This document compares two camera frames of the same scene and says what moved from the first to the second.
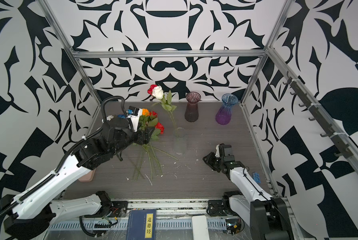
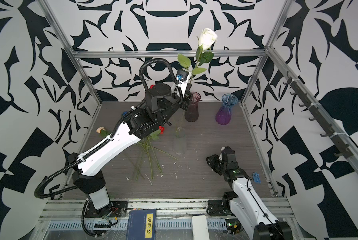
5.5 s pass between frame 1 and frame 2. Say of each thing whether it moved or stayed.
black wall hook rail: stayed
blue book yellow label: stayed
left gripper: moved
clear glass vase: stayed
